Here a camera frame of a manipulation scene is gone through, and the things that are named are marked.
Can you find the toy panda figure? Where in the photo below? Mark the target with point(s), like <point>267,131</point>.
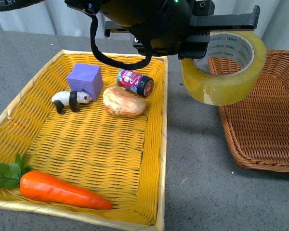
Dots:
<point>71,99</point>

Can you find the yellow woven basket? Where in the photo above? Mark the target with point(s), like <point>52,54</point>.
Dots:
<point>122,159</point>

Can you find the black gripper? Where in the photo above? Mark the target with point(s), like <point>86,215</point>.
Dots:
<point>164,27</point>

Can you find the small pink labelled jar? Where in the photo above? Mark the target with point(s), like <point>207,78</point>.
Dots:
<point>135,82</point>

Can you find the toy orange carrot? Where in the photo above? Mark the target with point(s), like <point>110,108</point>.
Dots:
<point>39,186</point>

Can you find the brown wicker basket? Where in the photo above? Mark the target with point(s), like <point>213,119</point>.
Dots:
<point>257,127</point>

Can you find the purple foam cube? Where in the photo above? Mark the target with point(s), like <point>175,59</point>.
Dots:
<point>86,77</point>

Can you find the toy bread roll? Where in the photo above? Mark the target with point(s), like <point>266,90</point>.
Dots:
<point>117,101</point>

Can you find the clear packing tape roll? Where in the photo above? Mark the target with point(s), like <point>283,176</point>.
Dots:
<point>245,49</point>

